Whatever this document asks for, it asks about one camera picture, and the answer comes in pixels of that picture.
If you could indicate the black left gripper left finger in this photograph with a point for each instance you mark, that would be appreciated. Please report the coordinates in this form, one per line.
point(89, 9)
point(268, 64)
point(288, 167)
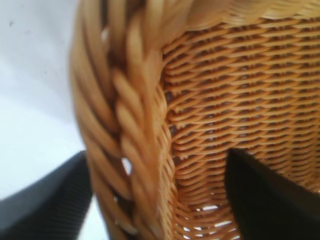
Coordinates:
point(45, 205)

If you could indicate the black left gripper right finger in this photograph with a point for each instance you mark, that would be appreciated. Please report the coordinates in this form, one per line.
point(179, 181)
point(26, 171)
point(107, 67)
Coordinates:
point(270, 205)

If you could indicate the woven wicker basket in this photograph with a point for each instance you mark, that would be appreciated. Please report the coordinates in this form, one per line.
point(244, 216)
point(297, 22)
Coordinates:
point(225, 87)

